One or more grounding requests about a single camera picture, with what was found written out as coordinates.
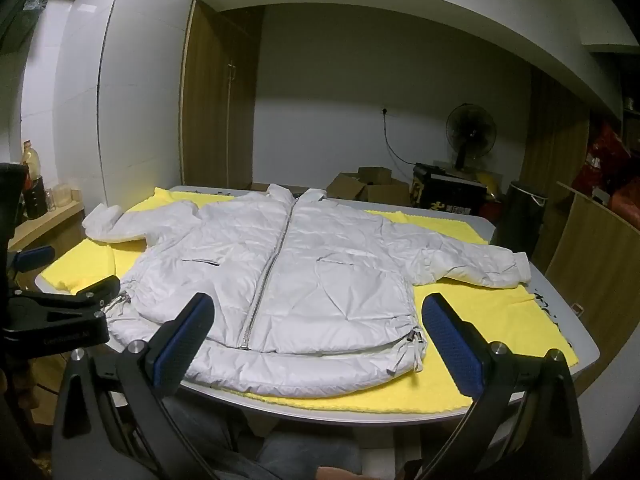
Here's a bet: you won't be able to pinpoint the dark jar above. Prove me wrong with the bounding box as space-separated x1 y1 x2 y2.
24 177 49 221

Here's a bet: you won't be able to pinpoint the yellow blanket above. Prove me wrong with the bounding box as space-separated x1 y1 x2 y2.
37 186 581 415

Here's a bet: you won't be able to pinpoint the dark floral panel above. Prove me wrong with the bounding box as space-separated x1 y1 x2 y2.
0 0 57 57

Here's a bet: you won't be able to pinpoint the wooden board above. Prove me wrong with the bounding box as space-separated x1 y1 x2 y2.
544 181 640 356

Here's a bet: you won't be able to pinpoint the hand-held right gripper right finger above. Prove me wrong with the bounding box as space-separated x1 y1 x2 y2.
421 293 584 480

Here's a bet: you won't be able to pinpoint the open cardboard box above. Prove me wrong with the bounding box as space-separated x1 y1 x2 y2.
357 166 394 186
325 172 372 202
367 182 412 206

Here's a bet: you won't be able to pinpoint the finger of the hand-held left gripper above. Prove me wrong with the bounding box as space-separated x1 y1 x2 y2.
9 275 122 332
12 244 55 275

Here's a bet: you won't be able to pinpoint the black power cable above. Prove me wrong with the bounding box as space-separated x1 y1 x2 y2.
382 110 420 167

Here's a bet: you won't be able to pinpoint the black and yellow case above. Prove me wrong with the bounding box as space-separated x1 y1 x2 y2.
412 162 489 217

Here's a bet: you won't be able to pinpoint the black standing fan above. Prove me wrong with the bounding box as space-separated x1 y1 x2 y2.
444 103 497 172

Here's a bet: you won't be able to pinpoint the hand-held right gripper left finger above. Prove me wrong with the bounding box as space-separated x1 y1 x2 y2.
52 292 217 480

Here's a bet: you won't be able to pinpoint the white puffer jacket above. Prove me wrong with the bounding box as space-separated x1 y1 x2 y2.
82 183 532 398

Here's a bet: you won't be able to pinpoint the person's legs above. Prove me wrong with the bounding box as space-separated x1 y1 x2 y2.
164 394 453 480

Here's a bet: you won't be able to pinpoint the wooden counter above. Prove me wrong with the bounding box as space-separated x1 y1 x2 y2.
7 199 87 253

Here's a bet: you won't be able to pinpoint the red plastic bags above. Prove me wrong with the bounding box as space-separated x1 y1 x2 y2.
571 121 640 202

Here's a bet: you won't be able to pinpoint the wooden wardrobe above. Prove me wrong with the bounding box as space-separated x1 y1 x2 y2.
179 0 265 192

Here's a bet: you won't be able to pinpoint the black trash bin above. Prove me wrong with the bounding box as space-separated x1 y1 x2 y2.
492 180 549 262

